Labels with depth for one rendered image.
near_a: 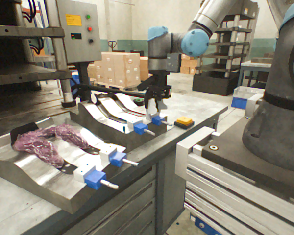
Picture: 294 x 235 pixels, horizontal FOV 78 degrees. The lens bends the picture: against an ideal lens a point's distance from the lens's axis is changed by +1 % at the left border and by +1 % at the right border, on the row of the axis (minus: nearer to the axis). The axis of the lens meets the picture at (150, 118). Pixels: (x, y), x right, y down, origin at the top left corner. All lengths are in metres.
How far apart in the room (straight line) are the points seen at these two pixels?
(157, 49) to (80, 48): 0.91
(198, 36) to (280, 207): 0.44
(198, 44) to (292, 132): 0.36
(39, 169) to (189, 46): 0.56
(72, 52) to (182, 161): 1.23
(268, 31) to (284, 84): 6.79
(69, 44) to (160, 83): 0.92
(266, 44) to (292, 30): 6.77
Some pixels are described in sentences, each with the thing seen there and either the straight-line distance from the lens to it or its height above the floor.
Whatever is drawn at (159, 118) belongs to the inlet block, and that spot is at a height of 0.91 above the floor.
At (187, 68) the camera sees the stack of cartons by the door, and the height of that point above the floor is 0.23.
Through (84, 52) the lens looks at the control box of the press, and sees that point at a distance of 1.54.
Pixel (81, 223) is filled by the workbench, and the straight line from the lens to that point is 0.78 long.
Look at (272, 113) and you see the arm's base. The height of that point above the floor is 1.11.
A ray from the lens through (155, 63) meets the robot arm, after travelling 0.71.
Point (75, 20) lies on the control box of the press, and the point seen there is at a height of 1.35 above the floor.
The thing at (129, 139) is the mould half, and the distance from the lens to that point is 0.72.
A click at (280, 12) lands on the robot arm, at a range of 0.88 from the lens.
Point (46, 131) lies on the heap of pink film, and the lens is 0.81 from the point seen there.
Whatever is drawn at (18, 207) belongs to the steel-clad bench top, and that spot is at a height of 0.80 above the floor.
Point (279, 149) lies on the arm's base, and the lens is 0.34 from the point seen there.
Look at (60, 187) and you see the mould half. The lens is 0.57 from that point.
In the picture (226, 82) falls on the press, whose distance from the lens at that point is 4.65.
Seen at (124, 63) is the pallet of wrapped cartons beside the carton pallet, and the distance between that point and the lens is 4.62.
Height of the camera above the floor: 1.22
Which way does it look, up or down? 23 degrees down
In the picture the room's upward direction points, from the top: straight up
